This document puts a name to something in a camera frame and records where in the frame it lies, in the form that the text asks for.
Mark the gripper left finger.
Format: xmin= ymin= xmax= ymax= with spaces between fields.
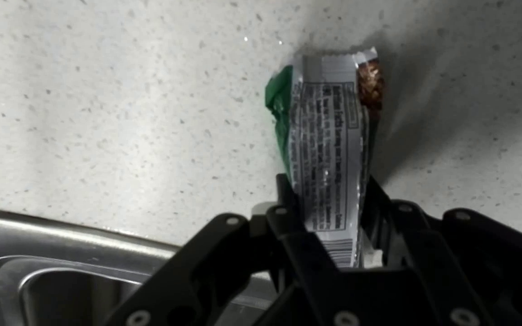
xmin=105 ymin=173 xmax=361 ymax=326

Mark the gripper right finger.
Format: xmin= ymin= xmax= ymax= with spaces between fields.
xmin=360 ymin=176 xmax=522 ymax=326

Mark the green and silver snack bar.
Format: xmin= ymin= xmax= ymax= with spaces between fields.
xmin=265 ymin=47 xmax=385 ymax=268

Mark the stainless steel sink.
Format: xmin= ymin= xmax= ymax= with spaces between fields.
xmin=0 ymin=205 xmax=279 ymax=326

